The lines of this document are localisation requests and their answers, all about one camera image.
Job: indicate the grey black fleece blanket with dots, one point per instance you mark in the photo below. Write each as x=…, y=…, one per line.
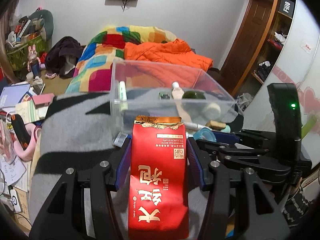
x=77, y=133

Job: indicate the grey plush cushion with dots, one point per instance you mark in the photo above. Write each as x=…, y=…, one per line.
x=42, y=20

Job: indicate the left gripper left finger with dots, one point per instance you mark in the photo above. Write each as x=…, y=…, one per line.
x=62, y=215

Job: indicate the green storage box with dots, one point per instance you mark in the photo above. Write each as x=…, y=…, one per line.
x=19, y=56

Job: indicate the clear plastic storage bin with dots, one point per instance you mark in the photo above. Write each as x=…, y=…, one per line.
x=149, y=87

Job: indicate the pink black headset stand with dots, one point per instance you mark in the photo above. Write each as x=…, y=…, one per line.
x=26, y=137

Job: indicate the white pen gold tip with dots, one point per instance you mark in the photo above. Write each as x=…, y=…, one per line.
x=193, y=126

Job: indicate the white wardrobe sliding door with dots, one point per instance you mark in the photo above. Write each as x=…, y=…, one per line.
x=291, y=66

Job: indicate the green white tube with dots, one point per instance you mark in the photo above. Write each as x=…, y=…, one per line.
x=122, y=96

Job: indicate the black Fiio box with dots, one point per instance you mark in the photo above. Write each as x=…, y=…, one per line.
x=287, y=8

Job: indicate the mint green bottle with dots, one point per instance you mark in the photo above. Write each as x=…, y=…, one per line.
x=205, y=134

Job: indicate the cream tape roll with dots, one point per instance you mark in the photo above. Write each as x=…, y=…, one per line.
x=212, y=111

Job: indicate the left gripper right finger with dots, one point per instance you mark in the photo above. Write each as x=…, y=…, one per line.
x=257, y=215

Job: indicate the blue white booklet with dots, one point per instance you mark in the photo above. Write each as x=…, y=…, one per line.
x=11, y=95

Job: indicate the wooden door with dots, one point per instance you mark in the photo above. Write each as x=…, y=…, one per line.
x=245, y=43

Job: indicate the red tea packet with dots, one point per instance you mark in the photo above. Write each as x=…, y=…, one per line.
x=158, y=195

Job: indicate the dark green round jar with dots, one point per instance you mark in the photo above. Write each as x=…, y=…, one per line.
x=193, y=94

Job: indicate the orange puffer jacket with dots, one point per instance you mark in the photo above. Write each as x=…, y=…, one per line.
x=175, y=52

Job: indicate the colourful patchwork blanket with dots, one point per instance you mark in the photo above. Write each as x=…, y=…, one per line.
x=93, y=70

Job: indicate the pink bunny figure bottle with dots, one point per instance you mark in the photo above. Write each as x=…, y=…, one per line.
x=34, y=62

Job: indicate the beige tube white cap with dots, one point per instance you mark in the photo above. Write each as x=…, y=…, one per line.
x=177, y=93

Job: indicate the pink house shaped box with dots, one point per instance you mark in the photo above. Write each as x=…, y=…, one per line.
x=43, y=100

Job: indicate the dark purple clothes pile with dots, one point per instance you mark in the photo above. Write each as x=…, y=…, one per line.
x=63, y=57

